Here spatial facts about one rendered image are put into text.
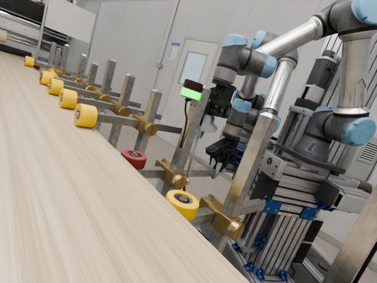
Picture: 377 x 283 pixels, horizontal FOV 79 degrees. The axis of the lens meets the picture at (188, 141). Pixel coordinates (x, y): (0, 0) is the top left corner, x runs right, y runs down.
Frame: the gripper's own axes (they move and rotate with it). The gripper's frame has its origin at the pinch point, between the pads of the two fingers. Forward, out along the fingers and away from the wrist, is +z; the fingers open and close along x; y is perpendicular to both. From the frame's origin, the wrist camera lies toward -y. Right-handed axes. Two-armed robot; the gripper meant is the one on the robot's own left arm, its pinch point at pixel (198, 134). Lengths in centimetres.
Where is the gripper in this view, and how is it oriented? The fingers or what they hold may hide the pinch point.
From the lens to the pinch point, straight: 83.7
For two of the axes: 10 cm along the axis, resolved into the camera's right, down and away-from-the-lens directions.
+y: 8.4, 3.6, -4.1
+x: 4.5, -0.4, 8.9
